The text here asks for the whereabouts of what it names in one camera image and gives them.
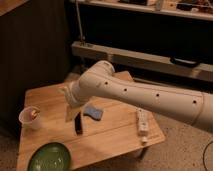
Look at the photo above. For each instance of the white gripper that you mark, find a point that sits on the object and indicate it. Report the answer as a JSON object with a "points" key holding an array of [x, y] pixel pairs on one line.
{"points": [[72, 110]]}

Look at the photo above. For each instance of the green ceramic bowl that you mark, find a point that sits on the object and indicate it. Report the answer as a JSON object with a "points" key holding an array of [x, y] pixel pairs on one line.
{"points": [[50, 157]]}

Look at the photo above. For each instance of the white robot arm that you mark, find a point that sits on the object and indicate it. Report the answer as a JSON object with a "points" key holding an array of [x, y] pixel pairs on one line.
{"points": [[192, 107]]}

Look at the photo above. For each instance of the black remote control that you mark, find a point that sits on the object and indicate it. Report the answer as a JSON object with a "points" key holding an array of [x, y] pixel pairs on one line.
{"points": [[78, 125]]}

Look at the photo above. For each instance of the wooden table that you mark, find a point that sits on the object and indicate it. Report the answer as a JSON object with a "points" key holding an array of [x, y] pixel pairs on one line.
{"points": [[114, 135]]}

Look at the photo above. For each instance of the white game controller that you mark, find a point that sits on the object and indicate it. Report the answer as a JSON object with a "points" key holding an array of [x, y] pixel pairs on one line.
{"points": [[143, 126]]}

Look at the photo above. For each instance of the metal shelf rack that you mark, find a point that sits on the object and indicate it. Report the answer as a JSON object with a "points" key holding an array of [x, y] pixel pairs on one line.
{"points": [[144, 38]]}

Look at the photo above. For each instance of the black handle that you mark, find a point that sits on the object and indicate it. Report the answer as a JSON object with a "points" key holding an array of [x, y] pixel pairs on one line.
{"points": [[184, 64]]}

